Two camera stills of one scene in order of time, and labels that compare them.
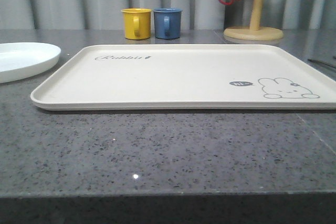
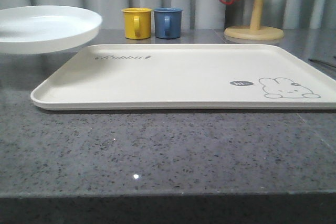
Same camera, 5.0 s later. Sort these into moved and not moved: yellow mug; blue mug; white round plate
Moved: white round plate
Not moved: blue mug; yellow mug
